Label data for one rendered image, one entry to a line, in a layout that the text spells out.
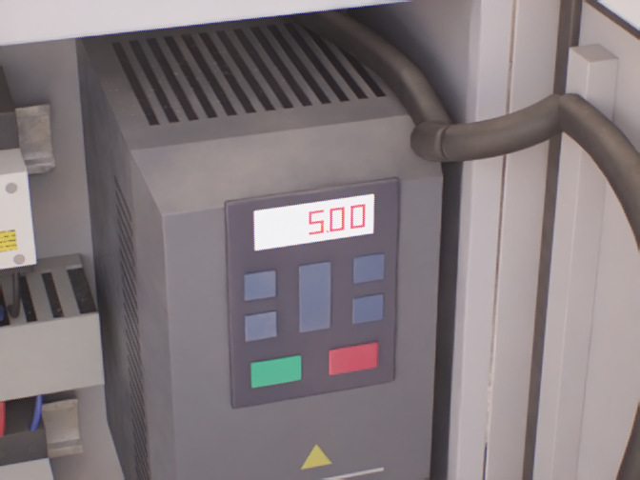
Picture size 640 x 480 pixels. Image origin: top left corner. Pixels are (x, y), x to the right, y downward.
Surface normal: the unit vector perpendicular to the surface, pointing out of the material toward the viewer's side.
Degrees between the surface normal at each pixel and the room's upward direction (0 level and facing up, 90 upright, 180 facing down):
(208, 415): 90
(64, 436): 90
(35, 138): 90
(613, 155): 46
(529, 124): 55
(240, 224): 90
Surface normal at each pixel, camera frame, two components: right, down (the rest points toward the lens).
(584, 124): -0.62, -0.44
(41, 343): 0.29, 0.47
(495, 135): -0.37, -0.02
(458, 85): -0.96, 0.14
